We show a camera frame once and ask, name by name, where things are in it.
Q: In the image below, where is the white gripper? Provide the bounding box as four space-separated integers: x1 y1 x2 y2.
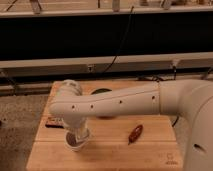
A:
63 117 87 134

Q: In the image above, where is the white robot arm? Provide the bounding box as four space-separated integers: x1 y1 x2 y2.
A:
49 79 213 171

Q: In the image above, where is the white ceramic cup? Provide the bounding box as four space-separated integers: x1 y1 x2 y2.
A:
65 132 90 152

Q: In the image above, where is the dark flat object left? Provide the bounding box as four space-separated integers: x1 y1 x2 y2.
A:
45 117 63 128

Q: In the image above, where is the wooden cutting board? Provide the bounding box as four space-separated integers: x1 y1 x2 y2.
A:
26 79 185 171

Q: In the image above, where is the black hanging cable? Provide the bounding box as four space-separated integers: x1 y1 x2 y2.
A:
101 5 135 74

